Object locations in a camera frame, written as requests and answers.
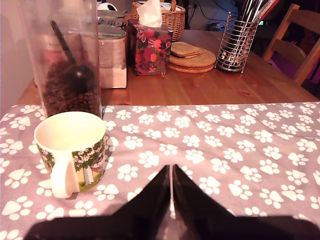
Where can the wooden chair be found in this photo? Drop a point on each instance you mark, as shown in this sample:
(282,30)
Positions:
(307,17)

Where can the round cork trivet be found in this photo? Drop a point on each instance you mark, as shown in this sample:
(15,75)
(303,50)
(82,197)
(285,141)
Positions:
(207,58)
(190,70)

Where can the floral tissue box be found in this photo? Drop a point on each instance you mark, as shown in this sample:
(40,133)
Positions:
(150,52)

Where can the grey paw print cloth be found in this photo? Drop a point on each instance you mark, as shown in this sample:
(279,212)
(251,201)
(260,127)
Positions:
(225,150)

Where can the black round scoop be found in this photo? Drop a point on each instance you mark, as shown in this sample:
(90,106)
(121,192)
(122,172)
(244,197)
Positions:
(78,80)

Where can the brown coffee beans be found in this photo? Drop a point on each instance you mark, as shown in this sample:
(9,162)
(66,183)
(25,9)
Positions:
(57,100)

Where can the small white round camera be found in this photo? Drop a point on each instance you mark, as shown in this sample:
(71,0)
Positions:
(107,6)

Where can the slim dark metal utensil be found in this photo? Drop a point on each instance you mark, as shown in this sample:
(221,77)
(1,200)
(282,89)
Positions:
(245,10)
(257,10)

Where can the white tissue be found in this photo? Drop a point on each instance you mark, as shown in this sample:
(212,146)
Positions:
(150,12)

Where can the clear plastic storage container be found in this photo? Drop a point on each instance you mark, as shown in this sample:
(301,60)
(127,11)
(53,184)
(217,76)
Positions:
(60,37)

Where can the red flat utensil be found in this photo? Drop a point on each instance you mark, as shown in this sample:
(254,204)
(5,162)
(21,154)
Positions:
(271,6)

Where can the square cork coaster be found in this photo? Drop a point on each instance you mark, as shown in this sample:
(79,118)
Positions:
(185,47)
(192,56)

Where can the silver and white carton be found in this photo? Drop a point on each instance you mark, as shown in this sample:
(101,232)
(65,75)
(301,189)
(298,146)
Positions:
(112,50)

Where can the white floral print mug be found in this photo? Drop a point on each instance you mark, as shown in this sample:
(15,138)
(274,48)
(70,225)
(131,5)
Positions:
(67,130)

